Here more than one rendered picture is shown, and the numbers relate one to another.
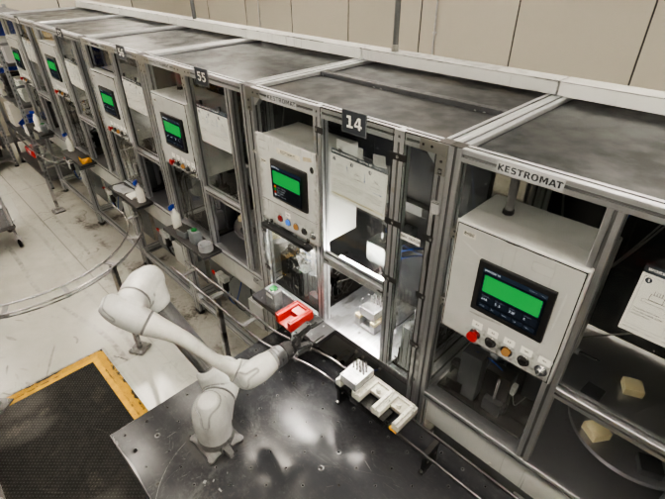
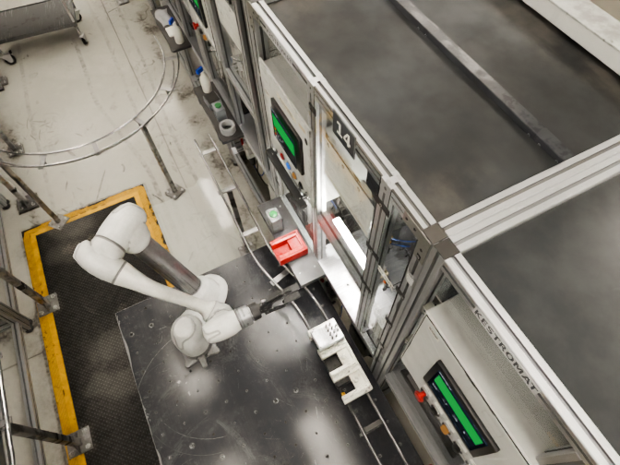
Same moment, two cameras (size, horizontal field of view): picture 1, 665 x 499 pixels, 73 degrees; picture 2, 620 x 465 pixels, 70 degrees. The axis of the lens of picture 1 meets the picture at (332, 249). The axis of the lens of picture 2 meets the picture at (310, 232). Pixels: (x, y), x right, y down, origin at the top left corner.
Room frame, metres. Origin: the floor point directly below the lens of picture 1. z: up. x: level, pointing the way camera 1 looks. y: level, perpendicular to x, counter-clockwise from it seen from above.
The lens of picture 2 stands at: (0.81, -0.27, 2.92)
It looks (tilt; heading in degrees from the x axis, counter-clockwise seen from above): 60 degrees down; 20
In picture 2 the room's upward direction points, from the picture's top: 3 degrees counter-clockwise
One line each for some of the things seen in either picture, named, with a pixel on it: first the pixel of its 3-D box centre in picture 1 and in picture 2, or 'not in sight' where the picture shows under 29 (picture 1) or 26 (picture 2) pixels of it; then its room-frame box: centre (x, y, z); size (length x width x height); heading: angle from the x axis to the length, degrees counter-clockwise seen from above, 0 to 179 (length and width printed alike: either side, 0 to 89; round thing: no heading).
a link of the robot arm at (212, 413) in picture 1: (212, 414); (190, 332); (1.25, 0.53, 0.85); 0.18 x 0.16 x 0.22; 177
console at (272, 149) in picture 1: (305, 181); (313, 126); (2.01, 0.13, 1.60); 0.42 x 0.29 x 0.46; 44
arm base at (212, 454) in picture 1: (218, 438); (197, 346); (1.22, 0.52, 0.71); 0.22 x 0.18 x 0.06; 44
